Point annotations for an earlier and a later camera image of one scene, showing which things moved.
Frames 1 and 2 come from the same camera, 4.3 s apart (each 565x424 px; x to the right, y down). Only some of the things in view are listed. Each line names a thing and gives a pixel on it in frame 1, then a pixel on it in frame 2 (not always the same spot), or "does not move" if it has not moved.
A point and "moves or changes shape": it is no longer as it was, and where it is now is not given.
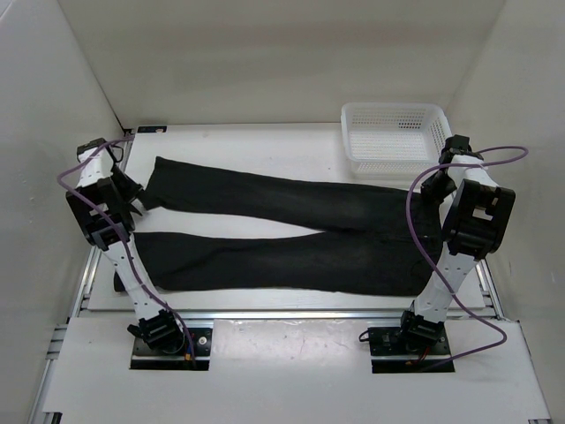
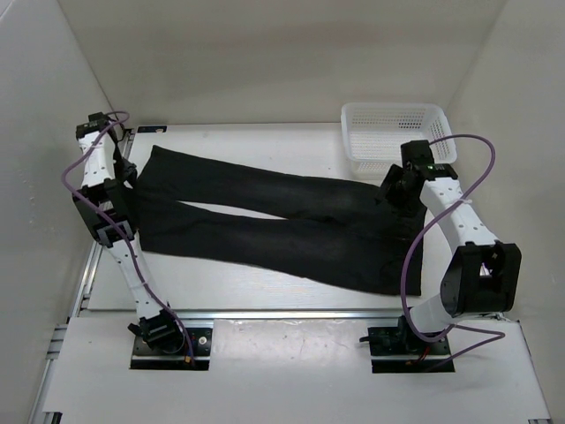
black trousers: (402, 253) moves or changes shape
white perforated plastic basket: (393, 140) does not move
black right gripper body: (439, 186) → (394, 190)
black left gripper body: (127, 187) → (124, 169)
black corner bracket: (152, 129) does not move
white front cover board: (294, 372) does not move
